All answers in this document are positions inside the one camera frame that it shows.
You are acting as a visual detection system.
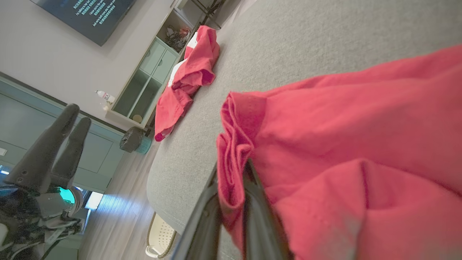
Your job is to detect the white mint shelf cabinet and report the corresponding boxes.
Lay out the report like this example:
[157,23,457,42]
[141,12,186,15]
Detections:
[106,7,197,129]

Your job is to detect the teal bin with black bag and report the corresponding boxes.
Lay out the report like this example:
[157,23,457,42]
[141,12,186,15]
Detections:
[119,126,153,155]

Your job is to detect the red basketball jersey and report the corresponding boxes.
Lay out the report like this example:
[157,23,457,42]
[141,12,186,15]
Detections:
[216,45,462,260]

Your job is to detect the red white-trimmed shorts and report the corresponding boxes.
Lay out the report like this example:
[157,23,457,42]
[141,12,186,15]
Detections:
[154,25,220,142]

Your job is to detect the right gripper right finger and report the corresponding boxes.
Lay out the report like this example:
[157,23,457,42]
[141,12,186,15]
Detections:
[243,160,293,260]

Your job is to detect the dark tangled cable bundle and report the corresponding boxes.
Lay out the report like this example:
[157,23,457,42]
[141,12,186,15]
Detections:
[164,27,191,52]

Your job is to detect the cream plastic laundry basket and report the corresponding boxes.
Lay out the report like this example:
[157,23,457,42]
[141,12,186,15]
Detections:
[145,212,177,259]

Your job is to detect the small white bottle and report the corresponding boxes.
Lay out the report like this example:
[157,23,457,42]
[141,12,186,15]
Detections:
[95,90,116,104]

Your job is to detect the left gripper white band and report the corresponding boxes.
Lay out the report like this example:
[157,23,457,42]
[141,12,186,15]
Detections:
[0,104,92,260]

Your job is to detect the black wall television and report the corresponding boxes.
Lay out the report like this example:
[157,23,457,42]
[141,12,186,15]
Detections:
[29,0,138,47]

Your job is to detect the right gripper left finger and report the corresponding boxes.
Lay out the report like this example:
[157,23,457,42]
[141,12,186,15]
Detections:
[171,164,221,260]

